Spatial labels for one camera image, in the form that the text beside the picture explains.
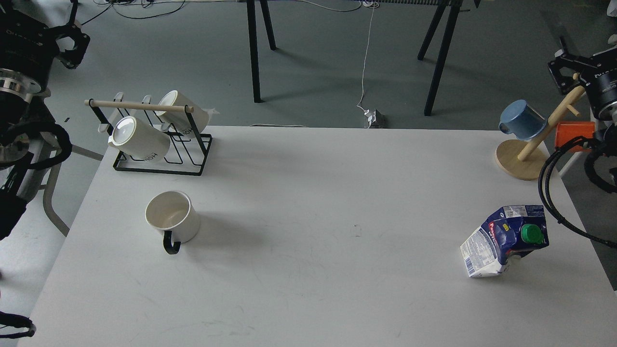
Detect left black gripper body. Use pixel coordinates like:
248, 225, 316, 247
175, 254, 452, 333
0, 10, 63, 82

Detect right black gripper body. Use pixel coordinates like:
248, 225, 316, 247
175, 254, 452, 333
580, 47, 617, 121

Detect blue white milk carton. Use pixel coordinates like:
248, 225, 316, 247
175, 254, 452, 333
460, 205, 550, 278

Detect white mug black handle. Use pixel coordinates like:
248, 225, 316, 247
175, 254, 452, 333
145, 191, 201, 255

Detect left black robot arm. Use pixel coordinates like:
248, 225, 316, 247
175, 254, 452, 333
1, 0, 90, 239

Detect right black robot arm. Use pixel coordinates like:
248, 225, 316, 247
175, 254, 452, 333
547, 36, 617, 193

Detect orange cup on tree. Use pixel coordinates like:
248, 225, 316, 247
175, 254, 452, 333
554, 121, 595, 149

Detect blue cup on tree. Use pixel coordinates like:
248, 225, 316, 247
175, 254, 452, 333
498, 99, 548, 141

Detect wooden mug tree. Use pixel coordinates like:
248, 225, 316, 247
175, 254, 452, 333
494, 85, 585, 181

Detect front white mug on rack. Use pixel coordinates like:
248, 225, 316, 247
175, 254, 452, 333
108, 116, 171, 163

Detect white mug on rack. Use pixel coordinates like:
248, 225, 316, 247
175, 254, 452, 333
155, 90, 210, 139
108, 116, 171, 163

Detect right black table leg pair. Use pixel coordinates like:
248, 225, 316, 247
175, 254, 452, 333
417, 0, 463, 117

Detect black table leg pair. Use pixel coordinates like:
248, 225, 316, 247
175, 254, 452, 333
417, 0, 463, 117
246, 0, 277, 103

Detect rear white mug on rack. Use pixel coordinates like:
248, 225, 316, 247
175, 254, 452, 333
155, 90, 210, 139

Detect grey office chair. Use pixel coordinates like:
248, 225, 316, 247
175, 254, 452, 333
39, 145, 103, 237

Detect left black table leg pair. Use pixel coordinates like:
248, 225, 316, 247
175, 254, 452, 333
246, 0, 277, 103

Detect grey power strip on floor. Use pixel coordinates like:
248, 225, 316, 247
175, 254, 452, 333
364, 108, 387, 128

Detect black cable on floor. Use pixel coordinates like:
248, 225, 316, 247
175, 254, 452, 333
80, 0, 241, 26

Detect black cable bundle right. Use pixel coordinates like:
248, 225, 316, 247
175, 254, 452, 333
538, 136, 617, 249

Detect black wire mug rack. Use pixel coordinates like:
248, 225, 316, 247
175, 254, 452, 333
84, 90, 217, 176

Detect white cable on floor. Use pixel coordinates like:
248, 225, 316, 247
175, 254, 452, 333
236, 0, 381, 128

